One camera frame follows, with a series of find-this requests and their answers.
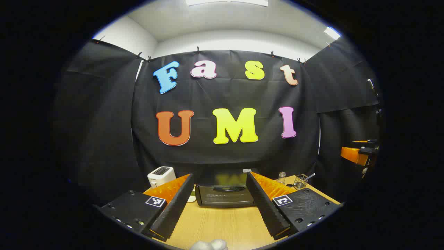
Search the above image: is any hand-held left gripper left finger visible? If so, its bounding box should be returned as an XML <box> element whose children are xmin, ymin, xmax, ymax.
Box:
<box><xmin>98</xmin><ymin>173</ymin><xmax>195</xmax><ymax>242</ymax></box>

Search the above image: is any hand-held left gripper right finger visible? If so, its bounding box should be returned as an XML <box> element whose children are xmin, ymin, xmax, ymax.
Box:
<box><xmin>246</xmin><ymin>171</ymin><xmax>344</xmax><ymax>241</ymax></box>

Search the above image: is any black electric oven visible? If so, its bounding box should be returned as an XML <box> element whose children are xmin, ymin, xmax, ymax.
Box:
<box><xmin>195</xmin><ymin>169</ymin><xmax>256</xmax><ymax>208</ymax></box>

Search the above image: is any white toaster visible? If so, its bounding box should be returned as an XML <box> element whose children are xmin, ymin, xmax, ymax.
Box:
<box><xmin>147</xmin><ymin>167</ymin><xmax>176</xmax><ymax>189</ymax></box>

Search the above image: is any black backdrop cloth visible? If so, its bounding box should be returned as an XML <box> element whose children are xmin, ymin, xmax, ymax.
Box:
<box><xmin>52</xmin><ymin>38</ymin><xmax>382</xmax><ymax>205</ymax></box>

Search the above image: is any metal wire basket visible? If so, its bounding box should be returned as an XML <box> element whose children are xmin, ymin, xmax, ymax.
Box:
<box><xmin>293</xmin><ymin>174</ymin><xmax>308</xmax><ymax>190</ymax></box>

